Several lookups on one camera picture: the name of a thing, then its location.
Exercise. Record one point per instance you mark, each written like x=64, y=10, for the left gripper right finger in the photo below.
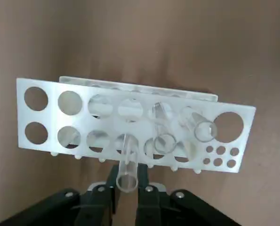
x=151, y=207

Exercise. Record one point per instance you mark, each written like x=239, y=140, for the clear test tube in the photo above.
x=162, y=131
x=128, y=164
x=196, y=122

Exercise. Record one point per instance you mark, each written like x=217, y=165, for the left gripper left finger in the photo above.
x=95, y=207

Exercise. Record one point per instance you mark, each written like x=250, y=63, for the white test tube rack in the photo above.
x=52, y=117

